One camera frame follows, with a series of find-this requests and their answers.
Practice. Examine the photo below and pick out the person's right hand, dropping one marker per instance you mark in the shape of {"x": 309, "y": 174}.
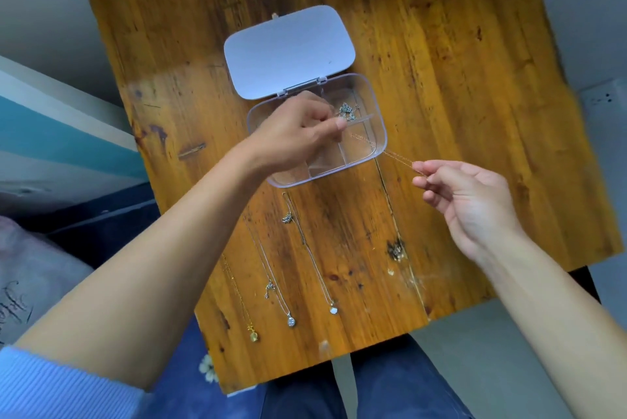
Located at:
{"x": 477, "y": 208}

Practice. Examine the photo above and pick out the person's left hand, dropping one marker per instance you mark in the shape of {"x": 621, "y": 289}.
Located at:
{"x": 286, "y": 132}

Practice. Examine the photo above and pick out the person's left thumb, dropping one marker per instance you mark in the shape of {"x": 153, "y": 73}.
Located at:
{"x": 330, "y": 129}

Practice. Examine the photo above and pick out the person's right thumb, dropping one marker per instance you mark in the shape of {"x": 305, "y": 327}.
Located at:
{"x": 441, "y": 168}

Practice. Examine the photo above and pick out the person's left forearm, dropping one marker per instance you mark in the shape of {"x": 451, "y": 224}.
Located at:
{"x": 147, "y": 262}

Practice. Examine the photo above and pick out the person's right forearm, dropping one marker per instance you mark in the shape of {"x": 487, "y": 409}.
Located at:
{"x": 553, "y": 316}

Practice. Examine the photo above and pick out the tangled silver jewelry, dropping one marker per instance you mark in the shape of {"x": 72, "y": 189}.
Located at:
{"x": 347, "y": 111}

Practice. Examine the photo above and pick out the clear compartment box white lid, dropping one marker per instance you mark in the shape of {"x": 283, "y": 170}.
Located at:
{"x": 289, "y": 51}

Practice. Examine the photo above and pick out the small silver charm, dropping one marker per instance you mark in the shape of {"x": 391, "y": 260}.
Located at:
{"x": 287, "y": 219}
{"x": 270, "y": 289}

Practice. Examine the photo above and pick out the blue jeans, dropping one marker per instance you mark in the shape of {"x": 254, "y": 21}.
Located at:
{"x": 392, "y": 379}

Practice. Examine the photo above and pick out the dark blue blanket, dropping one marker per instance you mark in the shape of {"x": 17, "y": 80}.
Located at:
{"x": 98, "y": 228}

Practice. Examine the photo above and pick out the teal striped bedding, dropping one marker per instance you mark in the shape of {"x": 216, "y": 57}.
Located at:
{"x": 54, "y": 139}

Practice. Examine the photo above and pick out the blue floral cloth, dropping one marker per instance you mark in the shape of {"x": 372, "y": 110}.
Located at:
{"x": 196, "y": 374}

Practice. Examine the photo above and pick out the grey pillow script print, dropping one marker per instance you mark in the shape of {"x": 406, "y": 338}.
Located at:
{"x": 34, "y": 281}

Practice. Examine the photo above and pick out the light blue ribbed sleeve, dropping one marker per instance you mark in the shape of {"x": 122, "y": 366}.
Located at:
{"x": 59, "y": 387}

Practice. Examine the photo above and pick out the white wall socket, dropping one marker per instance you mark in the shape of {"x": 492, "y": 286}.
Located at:
{"x": 603, "y": 97}

